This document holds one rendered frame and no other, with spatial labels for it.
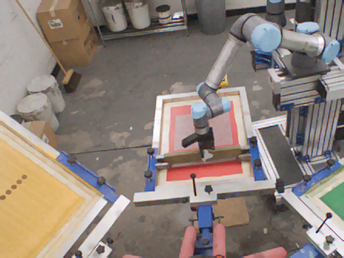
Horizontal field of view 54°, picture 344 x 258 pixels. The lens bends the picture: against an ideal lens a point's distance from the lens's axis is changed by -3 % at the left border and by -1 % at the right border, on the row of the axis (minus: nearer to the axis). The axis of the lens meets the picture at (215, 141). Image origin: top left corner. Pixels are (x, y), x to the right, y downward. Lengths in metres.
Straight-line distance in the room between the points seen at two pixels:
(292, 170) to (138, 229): 1.32
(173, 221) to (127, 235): 0.38
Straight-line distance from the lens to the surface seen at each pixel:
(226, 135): 2.00
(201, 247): 1.50
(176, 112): 2.21
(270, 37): 1.51
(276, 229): 2.72
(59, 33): 4.77
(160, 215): 2.88
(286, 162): 2.84
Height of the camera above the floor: 2.37
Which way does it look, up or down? 46 degrees down
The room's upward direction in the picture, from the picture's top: 8 degrees counter-clockwise
